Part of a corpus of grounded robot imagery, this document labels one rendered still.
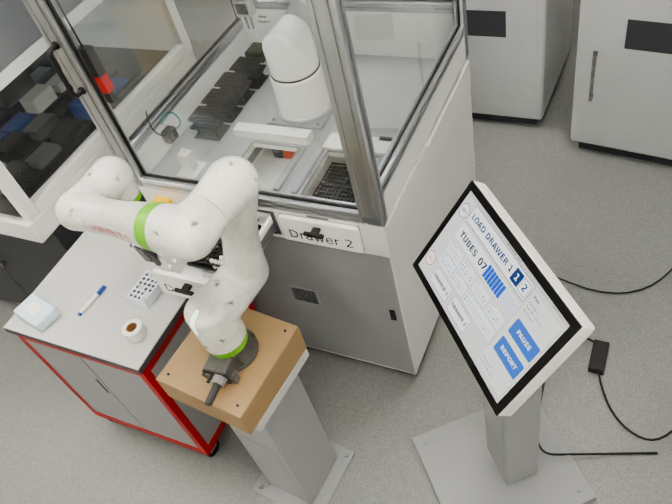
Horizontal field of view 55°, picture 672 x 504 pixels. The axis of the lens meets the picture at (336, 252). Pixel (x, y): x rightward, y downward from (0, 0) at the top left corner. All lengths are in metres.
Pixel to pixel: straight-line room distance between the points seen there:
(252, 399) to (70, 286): 1.00
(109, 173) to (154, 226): 0.37
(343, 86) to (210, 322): 0.70
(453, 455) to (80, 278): 1.53
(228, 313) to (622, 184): 2.29
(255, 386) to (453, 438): 0.99
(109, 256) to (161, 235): 1.18
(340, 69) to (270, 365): 0.83
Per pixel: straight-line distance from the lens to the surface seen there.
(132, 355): 2.24
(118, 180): 1.79
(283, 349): 1.90
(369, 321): 2.49
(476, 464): 2.55
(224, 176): 1.46
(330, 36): 1.63
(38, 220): 2.72
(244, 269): 1.75
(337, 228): 2.08
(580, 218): 3.32
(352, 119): 1.75
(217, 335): 1.77
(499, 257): 1.62
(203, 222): 1.40
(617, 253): 3.18
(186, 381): 1.96
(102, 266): 2.58
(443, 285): 1.76
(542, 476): 2.54
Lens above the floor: 2.38
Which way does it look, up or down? 47 degrees down
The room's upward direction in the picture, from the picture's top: 17 degrees counter-clockwise
